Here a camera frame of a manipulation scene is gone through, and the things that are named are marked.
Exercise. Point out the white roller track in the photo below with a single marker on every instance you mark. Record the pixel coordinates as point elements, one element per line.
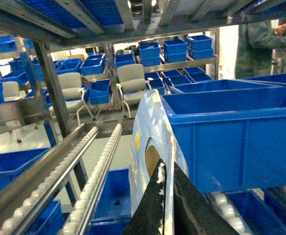
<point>78,220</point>

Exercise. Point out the grey office chair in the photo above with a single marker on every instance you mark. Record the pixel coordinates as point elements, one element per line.
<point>132,86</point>

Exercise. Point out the large blue bin behind tray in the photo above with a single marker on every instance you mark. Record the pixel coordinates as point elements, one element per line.
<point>231,140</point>

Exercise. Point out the person in green jacket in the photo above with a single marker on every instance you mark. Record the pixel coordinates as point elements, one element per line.
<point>255,45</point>

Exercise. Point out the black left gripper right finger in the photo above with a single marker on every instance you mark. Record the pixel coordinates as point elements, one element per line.
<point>192,213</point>

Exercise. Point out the flower gift bag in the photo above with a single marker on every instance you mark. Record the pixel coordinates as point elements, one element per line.
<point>151,127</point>

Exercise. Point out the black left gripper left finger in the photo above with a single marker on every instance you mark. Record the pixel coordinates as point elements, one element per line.
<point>148,218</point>

